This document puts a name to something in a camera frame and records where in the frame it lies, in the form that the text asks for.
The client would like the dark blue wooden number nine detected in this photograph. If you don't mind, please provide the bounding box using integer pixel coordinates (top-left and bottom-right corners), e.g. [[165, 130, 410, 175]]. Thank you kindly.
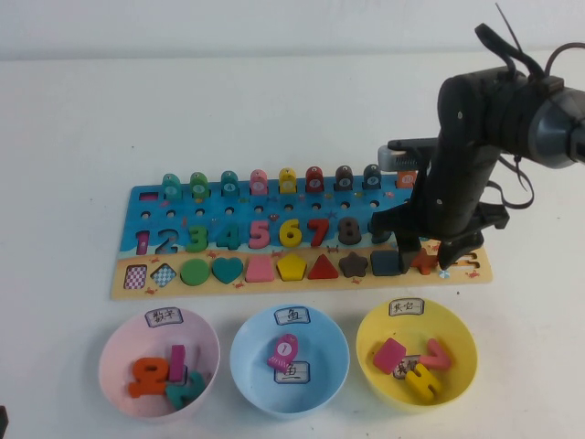
[[367, 221, 393, 244]]

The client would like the rim label on blue bowl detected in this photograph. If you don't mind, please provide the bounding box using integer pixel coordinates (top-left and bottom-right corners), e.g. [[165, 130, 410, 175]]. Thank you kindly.
[[274, 305, 314, 327]]

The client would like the red wooden triangle piece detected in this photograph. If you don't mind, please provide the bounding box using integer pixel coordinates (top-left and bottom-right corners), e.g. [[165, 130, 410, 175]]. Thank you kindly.
[[307, 253, 340, 281]]

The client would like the brown wooden fish piece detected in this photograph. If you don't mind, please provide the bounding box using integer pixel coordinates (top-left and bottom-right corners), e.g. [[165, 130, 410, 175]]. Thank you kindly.
[[335, 165, 355, 192]]

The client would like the yellow plastic bowl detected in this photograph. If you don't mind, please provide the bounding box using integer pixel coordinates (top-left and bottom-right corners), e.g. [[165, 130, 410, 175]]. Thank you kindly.
[[355, 299, 479, 415]]

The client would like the green wooden circle piece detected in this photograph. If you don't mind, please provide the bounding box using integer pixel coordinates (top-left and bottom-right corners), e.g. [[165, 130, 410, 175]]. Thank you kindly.
[[179, 258, 211, 286]]

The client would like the orange wooden number ten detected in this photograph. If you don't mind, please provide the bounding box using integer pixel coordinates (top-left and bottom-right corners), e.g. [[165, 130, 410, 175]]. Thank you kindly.
[[127, 357, 176, 398]]

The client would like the pink plastic bowl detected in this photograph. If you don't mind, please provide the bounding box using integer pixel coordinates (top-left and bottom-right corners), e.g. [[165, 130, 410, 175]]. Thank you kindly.
[[98, 306, 221, 418]]

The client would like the thin black cable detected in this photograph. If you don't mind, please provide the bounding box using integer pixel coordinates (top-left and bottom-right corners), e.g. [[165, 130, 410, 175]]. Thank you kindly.
[[484, 154, 535, 212]]

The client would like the yellow wooden fish piece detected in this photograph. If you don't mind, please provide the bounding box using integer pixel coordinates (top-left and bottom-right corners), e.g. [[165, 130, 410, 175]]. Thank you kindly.
[[278, 167, 298, 195]]

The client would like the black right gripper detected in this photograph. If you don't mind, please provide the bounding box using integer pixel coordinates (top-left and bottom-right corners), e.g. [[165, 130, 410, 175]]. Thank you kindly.
[[369, 148, 511, 275]]

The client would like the red wooden number seven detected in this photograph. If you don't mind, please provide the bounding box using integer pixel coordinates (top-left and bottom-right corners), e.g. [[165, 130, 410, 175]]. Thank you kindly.
[[306, 219, 332, 247]]

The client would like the yellow wooden pentagon piece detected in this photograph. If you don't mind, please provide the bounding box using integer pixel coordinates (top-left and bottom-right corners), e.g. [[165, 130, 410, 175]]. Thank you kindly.
[[275, 254, 307, 283]]

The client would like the yellow wooden number six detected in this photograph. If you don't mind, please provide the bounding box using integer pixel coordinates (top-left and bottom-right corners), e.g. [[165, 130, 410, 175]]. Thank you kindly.
[[279, 219, 303, 249]]

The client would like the black zip tie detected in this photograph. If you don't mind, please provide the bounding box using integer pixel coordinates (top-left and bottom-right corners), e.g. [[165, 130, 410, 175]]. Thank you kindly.
[[495, 3, 526, 55]]

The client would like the yellow wooden equals sign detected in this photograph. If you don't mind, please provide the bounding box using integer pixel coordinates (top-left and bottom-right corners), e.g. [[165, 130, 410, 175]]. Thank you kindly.
[[404, 365, 443, 406]]

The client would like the black looped cable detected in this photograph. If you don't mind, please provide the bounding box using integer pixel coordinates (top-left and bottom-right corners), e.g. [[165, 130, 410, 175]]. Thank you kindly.
[[473, 23, 548, 87]]

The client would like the orange wooden plus sign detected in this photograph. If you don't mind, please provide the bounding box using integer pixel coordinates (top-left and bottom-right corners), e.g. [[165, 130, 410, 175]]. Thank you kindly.
[[409, 248, 441, 276]]

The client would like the magenta wooden number one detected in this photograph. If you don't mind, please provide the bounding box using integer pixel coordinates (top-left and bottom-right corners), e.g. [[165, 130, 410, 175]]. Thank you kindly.
[[168, 344, 186, 383]]

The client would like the dark blue wooden square piece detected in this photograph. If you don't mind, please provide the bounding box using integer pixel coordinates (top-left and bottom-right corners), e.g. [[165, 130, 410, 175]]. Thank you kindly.
[[370, 250, 403, 277]]

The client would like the pink wooden fish piece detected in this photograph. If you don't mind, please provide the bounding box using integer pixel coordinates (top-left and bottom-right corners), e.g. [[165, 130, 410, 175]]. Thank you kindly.
[[249, 169, 269, 197]]

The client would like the blue plastic bowl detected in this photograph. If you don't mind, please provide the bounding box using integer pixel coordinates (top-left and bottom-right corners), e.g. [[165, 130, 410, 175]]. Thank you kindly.
[[229, 305, 351, 418]]

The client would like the paper label on pink bowl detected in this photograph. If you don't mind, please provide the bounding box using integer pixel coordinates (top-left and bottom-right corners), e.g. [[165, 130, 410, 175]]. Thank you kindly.
[[144, 307, 184, 329]]

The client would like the teal wooden number two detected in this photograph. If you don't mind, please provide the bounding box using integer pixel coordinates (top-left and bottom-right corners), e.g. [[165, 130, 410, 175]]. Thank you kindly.
[[165, 370, 207, 408]]

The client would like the magenta wooden rectangle piece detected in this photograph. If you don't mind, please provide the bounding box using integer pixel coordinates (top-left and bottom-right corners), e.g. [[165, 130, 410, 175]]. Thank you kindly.
[[372, 337, 408, 372]]

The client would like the colourful wooden puzzle board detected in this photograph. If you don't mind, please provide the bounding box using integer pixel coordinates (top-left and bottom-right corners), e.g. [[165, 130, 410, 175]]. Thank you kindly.
[[110, 171, 495, 302]]

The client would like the inside label of blue bowl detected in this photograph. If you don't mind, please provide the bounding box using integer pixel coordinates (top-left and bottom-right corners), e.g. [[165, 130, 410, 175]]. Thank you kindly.
[[272, 359, 313, 384]]

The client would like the teal wooden fish piece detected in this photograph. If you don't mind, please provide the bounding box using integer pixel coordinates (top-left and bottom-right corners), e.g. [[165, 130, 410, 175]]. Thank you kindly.
[[161, 173, 182, 201], [220, 170, 239, 198]]

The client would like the pink wooden greater-than sign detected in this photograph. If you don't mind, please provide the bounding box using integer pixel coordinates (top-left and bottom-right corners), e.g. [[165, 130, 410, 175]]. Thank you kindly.
[[417, 337, 452, 370]]

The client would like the green wooden number three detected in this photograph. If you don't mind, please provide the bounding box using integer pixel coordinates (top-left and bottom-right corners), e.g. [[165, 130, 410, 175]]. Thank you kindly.
[[185, 224, 210, 253]]

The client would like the green wooden fish piece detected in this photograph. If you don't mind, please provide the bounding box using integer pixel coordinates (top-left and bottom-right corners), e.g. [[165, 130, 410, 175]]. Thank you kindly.
[[189, 171, 210, 203]]

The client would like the dark blue wooden fish piece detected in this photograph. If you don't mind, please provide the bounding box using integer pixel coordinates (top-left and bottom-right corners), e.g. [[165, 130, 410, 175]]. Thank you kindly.
[[363, 164, 383, 191]]

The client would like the teal wooden number four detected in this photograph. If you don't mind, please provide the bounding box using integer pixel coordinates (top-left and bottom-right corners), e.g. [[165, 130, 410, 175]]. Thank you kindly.
[[215, 223, 241, 252]]

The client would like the magenta wooden fish piece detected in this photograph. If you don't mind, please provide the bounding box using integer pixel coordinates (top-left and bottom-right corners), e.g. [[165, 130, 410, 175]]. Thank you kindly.
[[267, 335, 301, 370]]

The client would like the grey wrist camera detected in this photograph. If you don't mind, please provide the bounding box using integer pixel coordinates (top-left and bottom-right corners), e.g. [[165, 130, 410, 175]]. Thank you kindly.
[[378, 138, 433, 173]]

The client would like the red wooden fish piece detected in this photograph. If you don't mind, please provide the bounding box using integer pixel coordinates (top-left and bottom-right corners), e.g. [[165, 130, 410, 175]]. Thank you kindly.
[[304, 166, 324, 194]]

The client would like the teal wooden heart piece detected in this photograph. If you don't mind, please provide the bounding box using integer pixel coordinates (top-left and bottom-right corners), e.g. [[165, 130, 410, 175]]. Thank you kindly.
[[210, 257, 244, 284]]

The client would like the pink wooden number five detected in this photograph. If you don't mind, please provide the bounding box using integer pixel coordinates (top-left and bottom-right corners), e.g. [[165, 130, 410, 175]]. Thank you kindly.
[[249, 221, 271, 251]]

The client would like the rim label on yellow bowl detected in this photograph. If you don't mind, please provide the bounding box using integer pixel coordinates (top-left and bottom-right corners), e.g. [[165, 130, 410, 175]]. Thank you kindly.
[[388, 299, 427, 317]]

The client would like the brown wooden number eight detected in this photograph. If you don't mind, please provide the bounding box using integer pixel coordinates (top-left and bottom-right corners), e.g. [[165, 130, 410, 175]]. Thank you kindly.
[[337, 217, 363, 246]]

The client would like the brown wooden star piece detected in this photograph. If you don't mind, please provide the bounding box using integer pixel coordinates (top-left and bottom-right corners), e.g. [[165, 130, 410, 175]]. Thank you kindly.
[[338, 252, 369, 279]]

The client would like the pink wooden trapezoid piece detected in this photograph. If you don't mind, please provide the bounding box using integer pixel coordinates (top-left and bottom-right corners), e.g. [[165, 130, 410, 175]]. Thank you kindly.
[[244, 256, 276, 284]]

